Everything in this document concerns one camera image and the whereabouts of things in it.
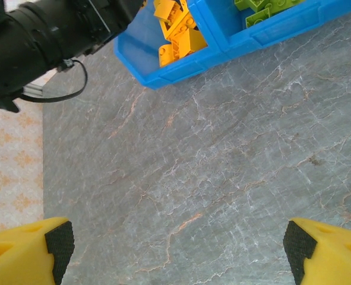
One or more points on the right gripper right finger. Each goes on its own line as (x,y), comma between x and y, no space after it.
(332,258)

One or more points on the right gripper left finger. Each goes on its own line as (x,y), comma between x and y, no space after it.
(20,255)

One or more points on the orange lego window frame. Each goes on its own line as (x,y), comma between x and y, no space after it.
(160,13)

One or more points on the orange lego brick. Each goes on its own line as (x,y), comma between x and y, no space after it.
(190,38)
(167,56)

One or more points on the green lego brick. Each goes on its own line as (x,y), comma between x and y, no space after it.
(258,17)
(249,3)
(285,3)

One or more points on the blue plastic bin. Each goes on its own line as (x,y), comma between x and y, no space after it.
(282,32)
(139,50)

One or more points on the aluminium table side rail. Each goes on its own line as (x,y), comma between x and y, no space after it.
(34,89)

